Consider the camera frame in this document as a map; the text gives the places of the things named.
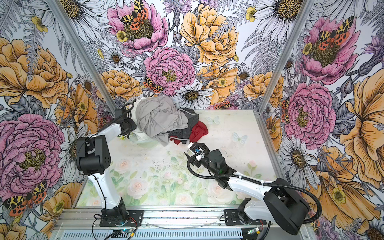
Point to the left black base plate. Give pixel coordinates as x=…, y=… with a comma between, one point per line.
x=113, y=218

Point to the dark grey cloth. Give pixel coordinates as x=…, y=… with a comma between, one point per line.
x=185, y=133

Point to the aluminium corner post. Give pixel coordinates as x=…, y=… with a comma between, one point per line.
x=291, y=41
x=75, y=40

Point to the red cloth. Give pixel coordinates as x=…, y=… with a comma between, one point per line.
x=198, y=131

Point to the right aluminium corner post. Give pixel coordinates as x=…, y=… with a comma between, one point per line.
x=291, y=41

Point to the left aluminium corner post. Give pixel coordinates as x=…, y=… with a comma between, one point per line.
x=75, y=40

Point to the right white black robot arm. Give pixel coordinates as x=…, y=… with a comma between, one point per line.
x=271, y=201

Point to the white cloth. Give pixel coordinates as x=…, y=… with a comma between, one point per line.
x=139, y=135

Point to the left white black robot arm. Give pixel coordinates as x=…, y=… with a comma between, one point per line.
x=93, y=159

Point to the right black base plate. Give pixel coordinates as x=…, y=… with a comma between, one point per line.
x=233, y=218

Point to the aluminium front rail frame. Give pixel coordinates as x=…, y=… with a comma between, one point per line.
x=169, y=223

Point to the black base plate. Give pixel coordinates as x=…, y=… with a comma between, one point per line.
x=113, y=218
x=233, y=218

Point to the right small circuit board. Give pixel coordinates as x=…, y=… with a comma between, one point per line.
x=254, y=231

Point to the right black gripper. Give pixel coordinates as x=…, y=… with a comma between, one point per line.
x=194, y=160

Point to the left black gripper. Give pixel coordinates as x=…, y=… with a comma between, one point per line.
x=134, y=126

